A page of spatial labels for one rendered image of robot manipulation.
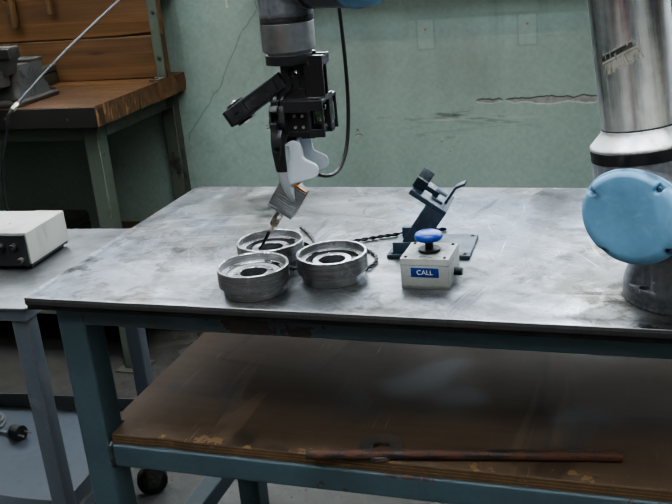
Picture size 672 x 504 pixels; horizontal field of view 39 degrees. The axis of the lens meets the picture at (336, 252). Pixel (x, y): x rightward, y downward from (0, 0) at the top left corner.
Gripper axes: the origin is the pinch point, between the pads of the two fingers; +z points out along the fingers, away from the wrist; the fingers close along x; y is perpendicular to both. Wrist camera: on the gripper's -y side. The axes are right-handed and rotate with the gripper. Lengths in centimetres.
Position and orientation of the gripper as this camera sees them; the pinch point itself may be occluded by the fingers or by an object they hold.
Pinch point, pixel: (291, 190)
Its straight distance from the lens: 140.2
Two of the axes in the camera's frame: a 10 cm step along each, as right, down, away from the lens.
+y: 9.6, 0.1, -2.8
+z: 0.9, 9.4, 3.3
